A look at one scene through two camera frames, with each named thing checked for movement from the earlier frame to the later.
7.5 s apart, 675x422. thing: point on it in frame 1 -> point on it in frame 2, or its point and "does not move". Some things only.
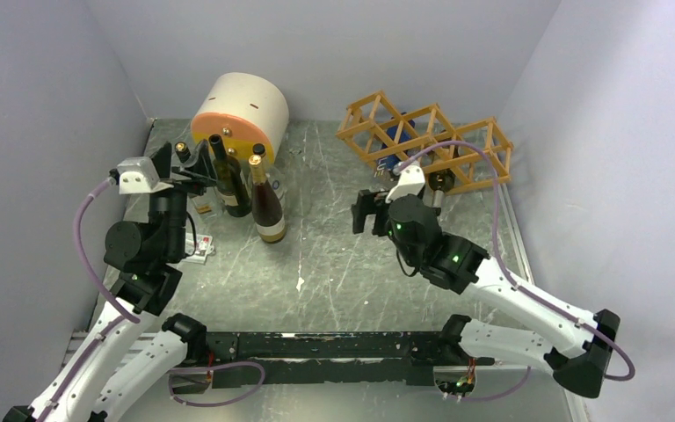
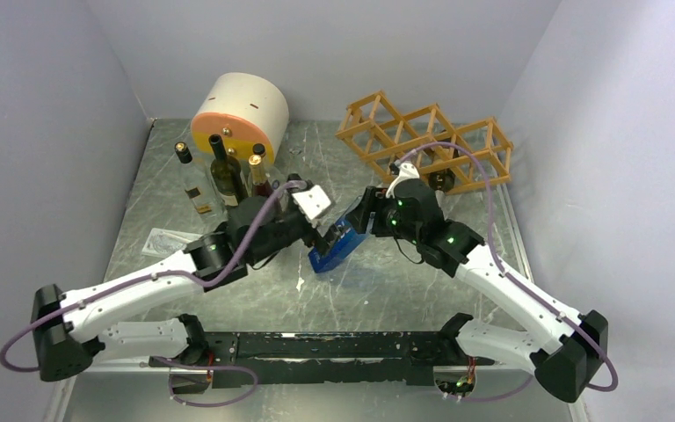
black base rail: (300, 358) does not move
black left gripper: (202, 170) -> (322, 242)
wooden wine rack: (468, 155) does not move
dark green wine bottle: (230, 179) does not move
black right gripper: (367, 202) does not move
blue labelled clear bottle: (386, 165) -> (343, 243)
